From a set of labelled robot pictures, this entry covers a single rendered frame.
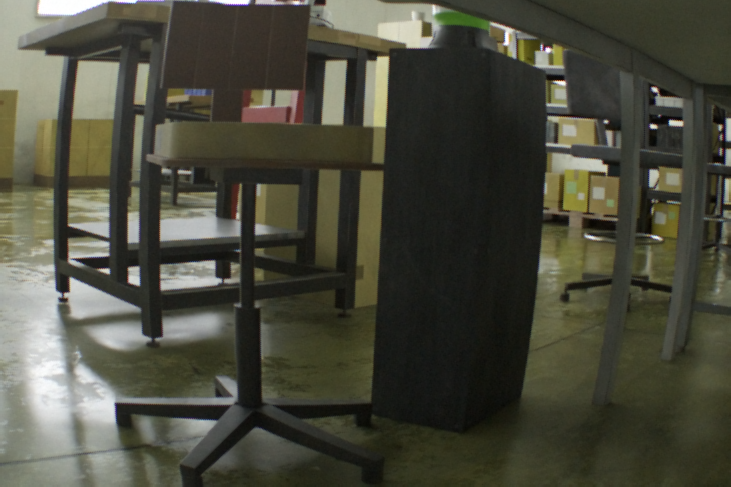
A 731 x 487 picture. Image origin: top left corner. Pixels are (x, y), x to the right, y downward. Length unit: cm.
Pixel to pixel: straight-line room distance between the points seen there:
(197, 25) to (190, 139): 48
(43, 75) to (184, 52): 849
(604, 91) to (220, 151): 252
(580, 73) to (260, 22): 201
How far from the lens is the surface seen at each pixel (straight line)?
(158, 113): 210
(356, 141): 127
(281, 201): 309
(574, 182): 672
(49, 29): 237
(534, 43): 743
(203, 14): 165
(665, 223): 649
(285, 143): 123
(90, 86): 1036
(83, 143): 913
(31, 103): 999
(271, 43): 167
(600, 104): 347
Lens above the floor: 59
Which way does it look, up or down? 4 degrees down
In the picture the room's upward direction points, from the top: 3 degrees clockwise
